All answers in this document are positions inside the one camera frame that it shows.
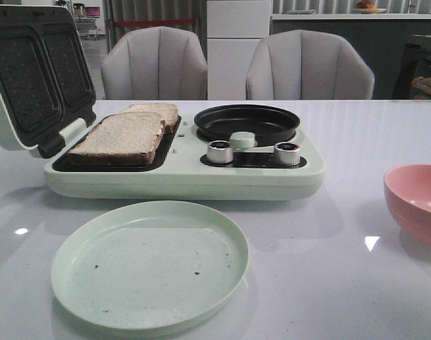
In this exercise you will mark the right grey upholstered chair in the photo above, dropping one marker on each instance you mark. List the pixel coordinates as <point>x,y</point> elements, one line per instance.
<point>308,65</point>

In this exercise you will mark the left silver control knob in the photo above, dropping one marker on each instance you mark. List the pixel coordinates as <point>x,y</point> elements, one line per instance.
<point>219,152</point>

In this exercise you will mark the right silver control knob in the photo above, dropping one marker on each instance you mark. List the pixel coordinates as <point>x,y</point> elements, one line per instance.
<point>287,154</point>

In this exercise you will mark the black round frying pan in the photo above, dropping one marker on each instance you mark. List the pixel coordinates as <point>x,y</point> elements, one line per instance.
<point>270,125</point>

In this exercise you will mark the bread slice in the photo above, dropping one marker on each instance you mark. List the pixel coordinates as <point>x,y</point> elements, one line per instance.
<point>124,139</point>
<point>168,111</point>

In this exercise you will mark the white refrigerator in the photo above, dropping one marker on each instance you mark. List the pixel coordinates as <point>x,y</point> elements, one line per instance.
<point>234,29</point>

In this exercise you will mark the silver control knob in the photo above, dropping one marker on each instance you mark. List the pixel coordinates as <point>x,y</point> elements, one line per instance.
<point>219,152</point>
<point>287,154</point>

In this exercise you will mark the mint green breakfast maker base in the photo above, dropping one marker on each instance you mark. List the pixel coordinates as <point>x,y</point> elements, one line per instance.
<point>183,176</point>

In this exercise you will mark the dark washing machine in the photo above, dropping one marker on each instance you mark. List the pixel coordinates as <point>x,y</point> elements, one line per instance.
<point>415,62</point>

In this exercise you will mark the grey upholstered chair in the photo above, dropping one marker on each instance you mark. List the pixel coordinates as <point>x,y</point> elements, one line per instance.
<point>308,65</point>
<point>158,63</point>

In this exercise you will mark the pink bowl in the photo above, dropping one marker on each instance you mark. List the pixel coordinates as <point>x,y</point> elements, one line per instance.
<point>407,191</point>

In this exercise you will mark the mint green round plate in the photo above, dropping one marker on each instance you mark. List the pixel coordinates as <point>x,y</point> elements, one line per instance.
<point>150,269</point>

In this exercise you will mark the fruit plate on counter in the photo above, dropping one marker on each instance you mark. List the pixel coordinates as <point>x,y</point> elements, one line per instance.
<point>366,7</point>

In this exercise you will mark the left grey upholstered chair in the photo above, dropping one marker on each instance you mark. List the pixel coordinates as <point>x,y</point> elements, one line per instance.
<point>158,63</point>

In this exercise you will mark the breakfast maker hinged lid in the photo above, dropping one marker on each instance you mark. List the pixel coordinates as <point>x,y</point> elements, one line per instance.
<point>46,92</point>

